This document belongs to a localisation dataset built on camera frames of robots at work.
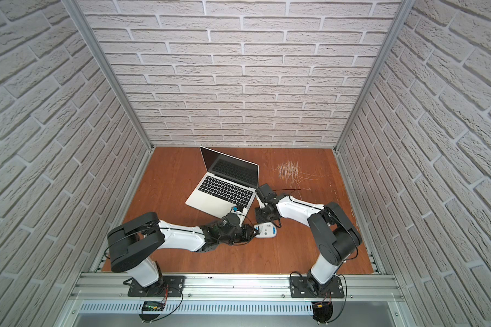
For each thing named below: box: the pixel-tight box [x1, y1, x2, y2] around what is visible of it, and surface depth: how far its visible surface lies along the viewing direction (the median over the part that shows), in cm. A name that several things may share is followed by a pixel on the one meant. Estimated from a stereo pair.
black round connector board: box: [311, 301, 334, 324], surface depth 71 cm
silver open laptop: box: [185, 146, 260, 225], surface depth 102 cm
